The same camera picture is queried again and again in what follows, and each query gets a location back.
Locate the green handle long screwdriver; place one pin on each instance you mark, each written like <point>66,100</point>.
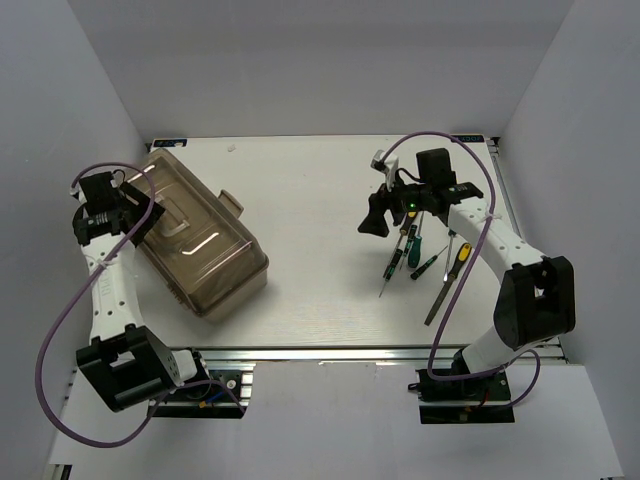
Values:
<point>451,236</point>

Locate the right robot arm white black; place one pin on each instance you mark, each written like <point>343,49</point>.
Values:
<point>470,215</point>

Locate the blue label sticker left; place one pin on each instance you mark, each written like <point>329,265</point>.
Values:
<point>169,143</point>

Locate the short black green precision screwdriver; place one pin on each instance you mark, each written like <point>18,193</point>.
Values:
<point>420,270</point>

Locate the yellow black handle file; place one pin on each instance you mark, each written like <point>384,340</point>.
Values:
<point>461,258</point>

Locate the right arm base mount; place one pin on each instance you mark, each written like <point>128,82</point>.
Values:
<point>476,401</point>

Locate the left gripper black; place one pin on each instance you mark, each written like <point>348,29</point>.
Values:
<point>156,214</point>

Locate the blue label sticker right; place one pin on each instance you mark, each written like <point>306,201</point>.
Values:
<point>469,138</point>

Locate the yellow black long screwdriver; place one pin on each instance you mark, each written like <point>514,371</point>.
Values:
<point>408,220</point>

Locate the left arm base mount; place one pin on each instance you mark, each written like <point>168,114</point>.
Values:
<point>212,401</point>

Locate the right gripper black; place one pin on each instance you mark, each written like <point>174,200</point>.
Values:
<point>375,223</point>

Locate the beige cantilever toolbox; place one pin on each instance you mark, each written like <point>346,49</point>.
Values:
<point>209,260</point>

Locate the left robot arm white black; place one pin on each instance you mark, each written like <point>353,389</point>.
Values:
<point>124,361</point>

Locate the small black green precision screwdriver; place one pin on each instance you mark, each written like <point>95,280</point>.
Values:
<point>398,257</point>

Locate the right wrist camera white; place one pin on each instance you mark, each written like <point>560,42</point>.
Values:
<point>386,163</point>

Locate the large green handle screwdriver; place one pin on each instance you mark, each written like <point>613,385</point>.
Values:
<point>414,252</point>

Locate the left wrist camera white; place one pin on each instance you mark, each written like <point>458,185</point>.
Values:
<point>75,190</point>

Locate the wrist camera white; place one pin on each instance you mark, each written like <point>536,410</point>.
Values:
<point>75,190</point>
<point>386,163</point>

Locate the blue label sticker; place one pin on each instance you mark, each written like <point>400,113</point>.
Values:
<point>469,138</point>
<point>169,143</point>

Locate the aluminium front rail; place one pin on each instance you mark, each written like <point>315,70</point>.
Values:
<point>547,353</point>

